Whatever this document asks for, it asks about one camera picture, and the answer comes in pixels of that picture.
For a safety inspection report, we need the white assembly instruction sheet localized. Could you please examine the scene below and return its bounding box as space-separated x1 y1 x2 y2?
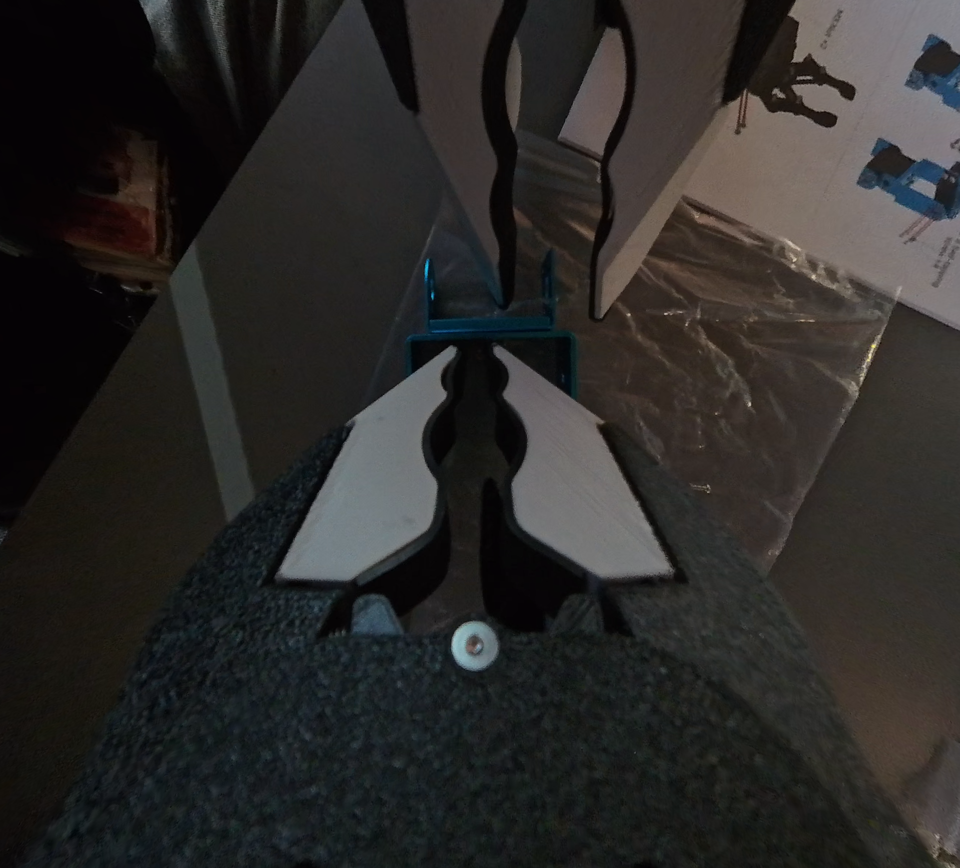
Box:
558 0 960 329

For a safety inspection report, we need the red and white printed box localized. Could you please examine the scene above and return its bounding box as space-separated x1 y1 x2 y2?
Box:
0 125 177 284

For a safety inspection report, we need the dark grey desk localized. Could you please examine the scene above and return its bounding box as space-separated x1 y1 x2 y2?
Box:
0 0 960 868

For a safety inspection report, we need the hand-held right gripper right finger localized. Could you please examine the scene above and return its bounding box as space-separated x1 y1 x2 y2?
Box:
478 345 675 634

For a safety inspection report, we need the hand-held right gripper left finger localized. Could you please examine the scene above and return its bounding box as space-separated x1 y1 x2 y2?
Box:
276 345 466 617

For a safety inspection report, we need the short blue metal U bracket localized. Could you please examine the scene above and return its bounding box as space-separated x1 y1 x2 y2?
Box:
422 249 562 338

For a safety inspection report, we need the clear plastic bag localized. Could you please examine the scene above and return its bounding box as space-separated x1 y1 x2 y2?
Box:
390 133 897 569

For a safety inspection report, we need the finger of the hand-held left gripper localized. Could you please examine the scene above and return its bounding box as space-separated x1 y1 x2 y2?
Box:
390 0 534 307
591 0 774 322

